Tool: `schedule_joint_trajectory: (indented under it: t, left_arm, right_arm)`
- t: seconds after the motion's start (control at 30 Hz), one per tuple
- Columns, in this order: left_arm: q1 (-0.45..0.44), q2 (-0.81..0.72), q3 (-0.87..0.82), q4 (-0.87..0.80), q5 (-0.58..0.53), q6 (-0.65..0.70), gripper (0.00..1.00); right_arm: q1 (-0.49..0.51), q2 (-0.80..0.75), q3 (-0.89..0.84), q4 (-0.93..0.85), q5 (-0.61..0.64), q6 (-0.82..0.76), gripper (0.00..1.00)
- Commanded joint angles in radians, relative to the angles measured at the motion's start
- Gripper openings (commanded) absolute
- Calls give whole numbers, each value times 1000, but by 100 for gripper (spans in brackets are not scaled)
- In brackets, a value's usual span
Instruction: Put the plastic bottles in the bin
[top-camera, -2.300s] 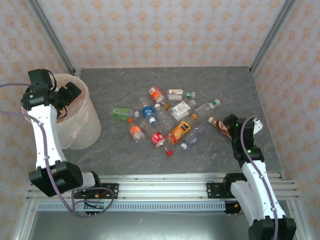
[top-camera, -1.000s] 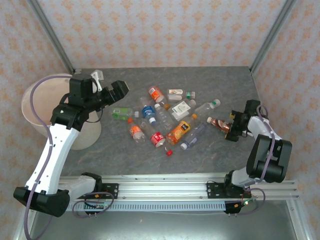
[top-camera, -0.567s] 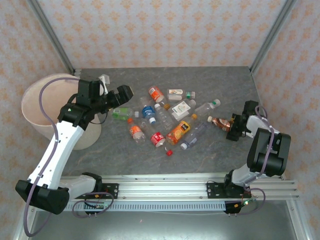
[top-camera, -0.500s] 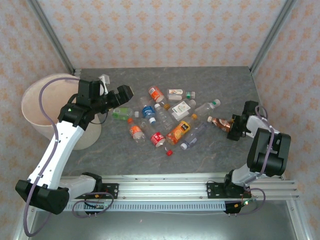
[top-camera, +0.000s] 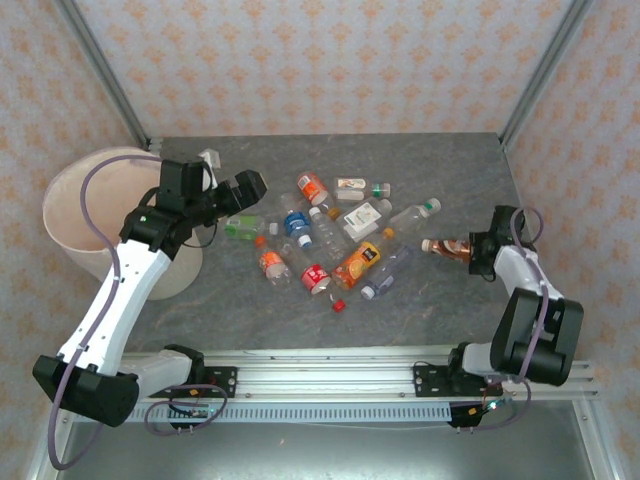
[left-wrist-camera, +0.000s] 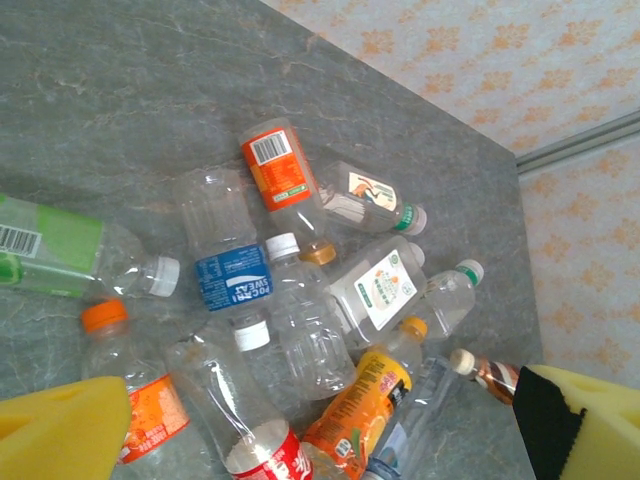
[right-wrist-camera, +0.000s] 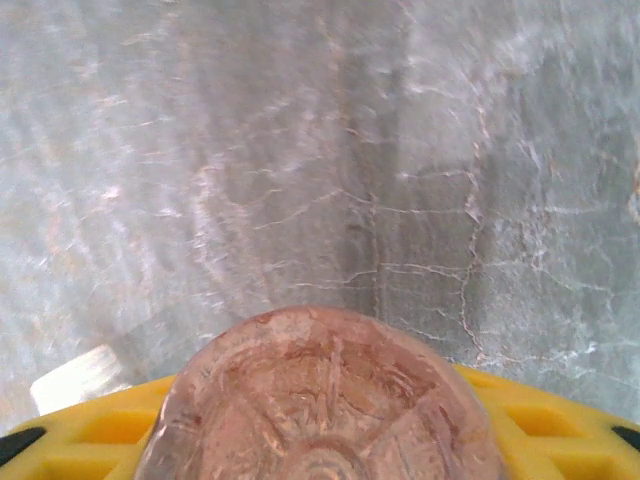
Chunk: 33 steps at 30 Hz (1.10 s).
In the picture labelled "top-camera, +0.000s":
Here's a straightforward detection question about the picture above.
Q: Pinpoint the brown label plastic bottle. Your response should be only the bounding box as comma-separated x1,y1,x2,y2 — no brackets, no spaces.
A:
420,237,474,265

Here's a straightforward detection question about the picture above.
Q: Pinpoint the green label plastic bottle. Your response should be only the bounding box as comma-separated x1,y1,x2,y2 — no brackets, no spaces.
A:
223,213,280,241

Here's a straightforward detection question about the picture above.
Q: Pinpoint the blue label plastic bottle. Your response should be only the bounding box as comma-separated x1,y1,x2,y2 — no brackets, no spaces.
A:
278,192,315,250

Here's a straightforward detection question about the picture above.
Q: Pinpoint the orange label gold cap bottle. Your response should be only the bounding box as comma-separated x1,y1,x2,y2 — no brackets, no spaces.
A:
296,171,342,221

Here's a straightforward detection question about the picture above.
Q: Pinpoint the clear bottle pale green cap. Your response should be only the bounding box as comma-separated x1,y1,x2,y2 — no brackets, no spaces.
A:
388,197,443,235

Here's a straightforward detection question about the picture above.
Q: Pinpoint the clear tinted white cap bottle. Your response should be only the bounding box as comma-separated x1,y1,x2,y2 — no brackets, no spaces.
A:
359,244,415,301

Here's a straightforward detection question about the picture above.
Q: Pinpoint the clear ribbed white cap bottle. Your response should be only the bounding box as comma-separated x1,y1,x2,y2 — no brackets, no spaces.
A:
308,206,351,267

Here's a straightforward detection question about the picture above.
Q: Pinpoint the red label plastic bottle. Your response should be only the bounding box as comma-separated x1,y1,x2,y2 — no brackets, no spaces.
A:
278,243,334,297

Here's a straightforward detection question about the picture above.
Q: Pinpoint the square bottle white label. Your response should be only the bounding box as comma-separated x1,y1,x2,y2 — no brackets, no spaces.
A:
341,196,395,237

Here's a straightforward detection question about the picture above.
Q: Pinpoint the orange juice bottle black label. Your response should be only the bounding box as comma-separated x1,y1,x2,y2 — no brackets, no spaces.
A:
331,227,396,292

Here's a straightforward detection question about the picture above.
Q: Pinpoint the pale round bin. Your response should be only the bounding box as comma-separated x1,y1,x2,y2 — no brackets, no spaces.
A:
42,146,204,301

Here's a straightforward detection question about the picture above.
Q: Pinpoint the flat bottle green neck label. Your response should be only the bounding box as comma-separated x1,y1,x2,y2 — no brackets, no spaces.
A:
333,176,392,204

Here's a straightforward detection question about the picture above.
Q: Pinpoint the steel lower panel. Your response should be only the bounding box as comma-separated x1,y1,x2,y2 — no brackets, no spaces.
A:
54,419,596,480

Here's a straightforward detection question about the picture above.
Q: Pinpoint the thin black cable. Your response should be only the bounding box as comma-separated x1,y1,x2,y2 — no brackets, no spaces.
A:
180,230,215,250

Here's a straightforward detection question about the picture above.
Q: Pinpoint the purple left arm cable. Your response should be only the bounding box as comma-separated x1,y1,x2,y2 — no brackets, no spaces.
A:
48,153,166,471

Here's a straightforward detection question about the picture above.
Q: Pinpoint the black mount plate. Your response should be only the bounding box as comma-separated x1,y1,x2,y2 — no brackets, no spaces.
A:
199,366,239,400
412,363,454,400

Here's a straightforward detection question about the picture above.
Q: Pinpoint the aluminium frame post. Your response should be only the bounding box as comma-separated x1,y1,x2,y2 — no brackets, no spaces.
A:
499,0,596,151
53,0,152,151

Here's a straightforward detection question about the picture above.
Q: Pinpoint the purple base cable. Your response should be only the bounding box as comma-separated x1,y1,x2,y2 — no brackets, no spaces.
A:
457,383,534,432
143,383,230,437

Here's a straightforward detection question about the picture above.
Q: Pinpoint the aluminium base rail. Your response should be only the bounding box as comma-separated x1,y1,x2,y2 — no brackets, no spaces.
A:
119,347,601,402

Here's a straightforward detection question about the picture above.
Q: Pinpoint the slotted cable tray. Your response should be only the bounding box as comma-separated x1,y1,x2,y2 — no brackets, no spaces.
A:
127,402,454,425

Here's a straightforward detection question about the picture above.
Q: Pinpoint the aluminium frame bar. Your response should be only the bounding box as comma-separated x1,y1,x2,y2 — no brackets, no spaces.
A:
582,394,621,480
23,424,71,480

